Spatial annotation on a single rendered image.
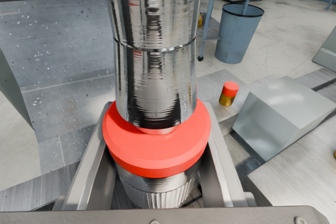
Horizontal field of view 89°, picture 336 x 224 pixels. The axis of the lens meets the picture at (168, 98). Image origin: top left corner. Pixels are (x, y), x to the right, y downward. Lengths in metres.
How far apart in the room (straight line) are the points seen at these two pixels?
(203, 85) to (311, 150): 0.17
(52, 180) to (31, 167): 1.32
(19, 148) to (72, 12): 1.47
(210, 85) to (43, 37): 0.33
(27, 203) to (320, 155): 0.33
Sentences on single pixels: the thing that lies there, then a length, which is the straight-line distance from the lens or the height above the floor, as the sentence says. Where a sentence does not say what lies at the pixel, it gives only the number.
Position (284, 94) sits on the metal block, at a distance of 0.20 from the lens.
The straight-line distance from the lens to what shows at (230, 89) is 0.19.
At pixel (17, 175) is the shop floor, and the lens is 1.64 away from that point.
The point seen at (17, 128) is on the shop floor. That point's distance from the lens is 1.94.
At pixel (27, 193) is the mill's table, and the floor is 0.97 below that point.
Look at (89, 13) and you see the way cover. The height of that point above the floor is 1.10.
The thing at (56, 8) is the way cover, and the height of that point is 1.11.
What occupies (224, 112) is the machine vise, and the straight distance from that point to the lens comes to 0.20.
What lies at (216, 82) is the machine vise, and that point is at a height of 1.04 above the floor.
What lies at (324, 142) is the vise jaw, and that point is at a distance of 0.23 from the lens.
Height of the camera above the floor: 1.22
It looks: 43 degrees down
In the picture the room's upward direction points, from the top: 3 degrees clockwise
